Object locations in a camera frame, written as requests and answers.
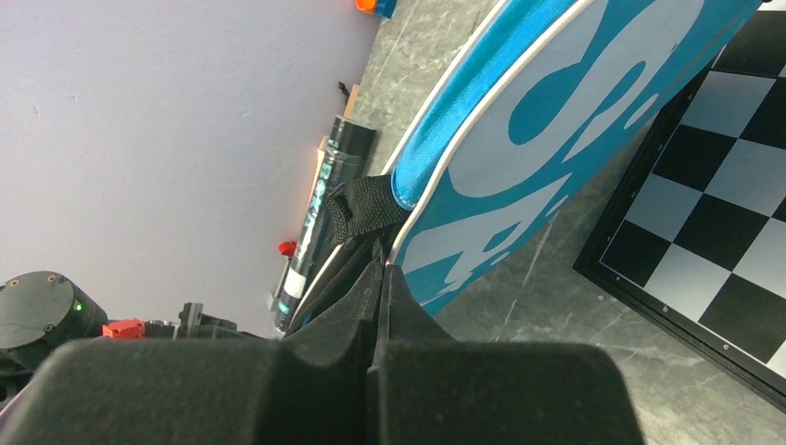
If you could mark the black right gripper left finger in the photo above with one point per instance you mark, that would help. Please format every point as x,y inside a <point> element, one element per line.
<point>308,388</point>

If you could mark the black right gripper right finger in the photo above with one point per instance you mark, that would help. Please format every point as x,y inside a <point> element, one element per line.
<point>425,387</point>

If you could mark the black shuttlecock tube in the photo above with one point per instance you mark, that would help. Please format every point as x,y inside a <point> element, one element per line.
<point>348,149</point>

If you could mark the blue racket bag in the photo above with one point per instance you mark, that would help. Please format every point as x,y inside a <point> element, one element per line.
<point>539,99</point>

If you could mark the red clamp piece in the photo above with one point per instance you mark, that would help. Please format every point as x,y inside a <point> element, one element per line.
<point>288,249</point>

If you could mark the black white chessboard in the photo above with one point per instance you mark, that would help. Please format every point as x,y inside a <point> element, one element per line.
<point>693,238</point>

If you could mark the green teal toy blocks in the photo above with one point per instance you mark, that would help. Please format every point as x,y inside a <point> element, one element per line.
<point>385,8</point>

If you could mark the orange magnet toy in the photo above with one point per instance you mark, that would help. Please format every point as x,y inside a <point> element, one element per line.
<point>367,6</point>

